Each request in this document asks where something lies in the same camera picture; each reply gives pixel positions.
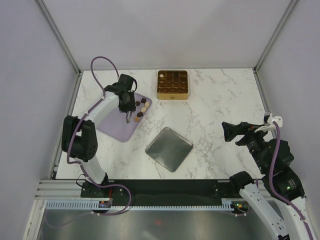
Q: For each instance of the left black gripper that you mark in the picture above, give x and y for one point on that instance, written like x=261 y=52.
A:
x=132 y=107

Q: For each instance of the dark metal tin lid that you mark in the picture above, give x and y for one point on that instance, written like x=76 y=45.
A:
x=169 y=149

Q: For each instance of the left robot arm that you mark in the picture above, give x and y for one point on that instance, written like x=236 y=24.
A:
x=79 y=137

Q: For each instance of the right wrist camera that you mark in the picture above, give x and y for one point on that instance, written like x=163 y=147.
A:
x=269 y=121

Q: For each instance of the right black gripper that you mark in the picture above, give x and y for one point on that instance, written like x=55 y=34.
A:
x=230 y=130

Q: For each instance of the white cable duct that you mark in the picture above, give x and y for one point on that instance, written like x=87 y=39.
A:
x=99 y=205

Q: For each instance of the lilac plastic tray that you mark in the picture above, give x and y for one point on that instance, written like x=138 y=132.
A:
x=114 y=124

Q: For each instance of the gold chocolate tin box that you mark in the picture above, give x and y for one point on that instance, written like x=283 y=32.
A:
x=172 y=88

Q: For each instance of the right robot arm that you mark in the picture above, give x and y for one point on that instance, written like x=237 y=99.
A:
x=273 y=157

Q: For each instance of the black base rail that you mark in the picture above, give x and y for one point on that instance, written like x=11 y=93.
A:
x=156 y=192

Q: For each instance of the metal tongs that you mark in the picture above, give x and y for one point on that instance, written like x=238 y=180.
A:
x=128 y=117

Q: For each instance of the cream oval chocolate top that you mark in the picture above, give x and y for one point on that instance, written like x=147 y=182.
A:
x=147 y=104

